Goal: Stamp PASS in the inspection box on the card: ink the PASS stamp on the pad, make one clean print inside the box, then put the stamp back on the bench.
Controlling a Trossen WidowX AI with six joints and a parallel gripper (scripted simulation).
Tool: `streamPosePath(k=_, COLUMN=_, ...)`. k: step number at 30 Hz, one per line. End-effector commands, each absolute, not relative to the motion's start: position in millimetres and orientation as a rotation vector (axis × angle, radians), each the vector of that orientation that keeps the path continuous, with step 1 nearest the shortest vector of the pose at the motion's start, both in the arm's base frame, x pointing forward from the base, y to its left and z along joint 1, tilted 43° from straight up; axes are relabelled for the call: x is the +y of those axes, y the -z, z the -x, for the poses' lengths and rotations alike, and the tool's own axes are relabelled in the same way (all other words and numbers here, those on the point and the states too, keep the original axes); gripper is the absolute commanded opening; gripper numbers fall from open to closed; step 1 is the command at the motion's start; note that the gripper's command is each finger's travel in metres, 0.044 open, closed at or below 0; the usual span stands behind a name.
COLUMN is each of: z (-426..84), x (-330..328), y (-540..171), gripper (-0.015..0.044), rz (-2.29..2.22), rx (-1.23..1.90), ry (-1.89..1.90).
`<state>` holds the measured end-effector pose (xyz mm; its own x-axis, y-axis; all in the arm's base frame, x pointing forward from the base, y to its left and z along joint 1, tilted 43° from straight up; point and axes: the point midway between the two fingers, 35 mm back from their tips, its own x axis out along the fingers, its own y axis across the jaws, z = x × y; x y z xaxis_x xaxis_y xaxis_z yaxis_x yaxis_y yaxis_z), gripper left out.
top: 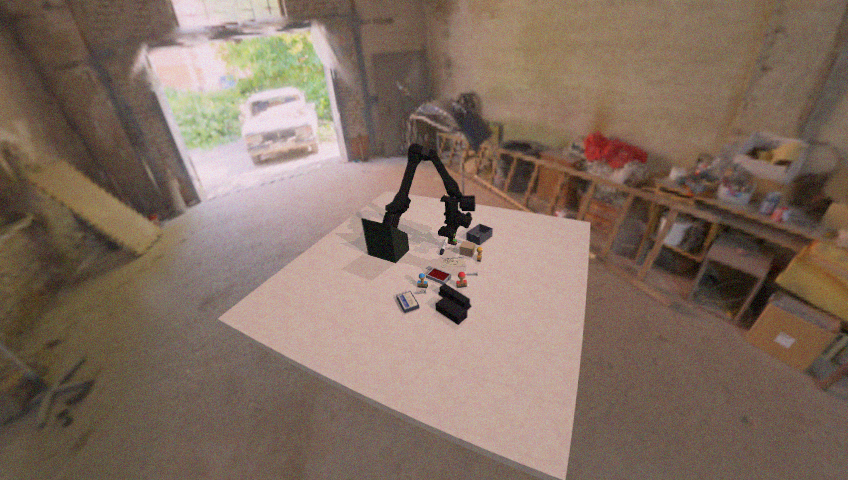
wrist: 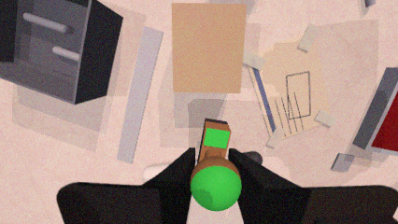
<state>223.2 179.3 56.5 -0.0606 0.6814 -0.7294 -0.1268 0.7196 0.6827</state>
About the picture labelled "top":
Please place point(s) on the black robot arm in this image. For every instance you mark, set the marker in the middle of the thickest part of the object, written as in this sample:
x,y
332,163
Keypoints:
x,y
401,201

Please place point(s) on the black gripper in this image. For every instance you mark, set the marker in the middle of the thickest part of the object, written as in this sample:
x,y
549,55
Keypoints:
x,y
450,228

